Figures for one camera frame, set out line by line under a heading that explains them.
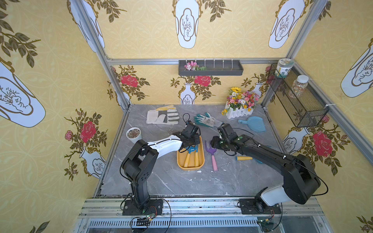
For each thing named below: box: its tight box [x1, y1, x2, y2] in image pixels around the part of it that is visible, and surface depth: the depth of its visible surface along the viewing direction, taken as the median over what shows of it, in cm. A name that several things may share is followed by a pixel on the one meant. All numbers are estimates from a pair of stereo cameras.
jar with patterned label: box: [274, 58, 295, 79], surface depth 87 cm
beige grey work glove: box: [146, 104, 180, 125], surface depth 116 cm
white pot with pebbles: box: [125, 127, 143, 144], surface depth 97 cm
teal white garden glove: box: [194, 112, 224, 128], surface depth 112 cm
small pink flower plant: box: [184, 60, 207, 71], surface depth 89 cm
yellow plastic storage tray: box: [176, 135, 205, 171], surface depth 91 cm
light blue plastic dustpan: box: [237, 116, 267, 133], surface depth 111 cm
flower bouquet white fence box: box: [221, 86, 260, 120], surface depth 106 cm
